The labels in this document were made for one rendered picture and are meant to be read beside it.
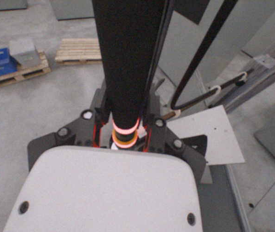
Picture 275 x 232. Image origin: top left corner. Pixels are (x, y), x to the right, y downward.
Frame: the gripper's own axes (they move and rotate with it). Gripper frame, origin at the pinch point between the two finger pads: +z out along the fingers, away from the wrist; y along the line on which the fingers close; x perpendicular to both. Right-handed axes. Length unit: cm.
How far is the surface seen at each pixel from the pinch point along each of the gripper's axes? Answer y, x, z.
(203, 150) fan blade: 22.2, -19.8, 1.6
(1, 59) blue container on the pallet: -296, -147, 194
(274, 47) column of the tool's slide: 55, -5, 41
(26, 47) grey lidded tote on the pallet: -220, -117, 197
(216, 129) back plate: 40, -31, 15
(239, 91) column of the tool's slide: 58, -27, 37
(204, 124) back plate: 37, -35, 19
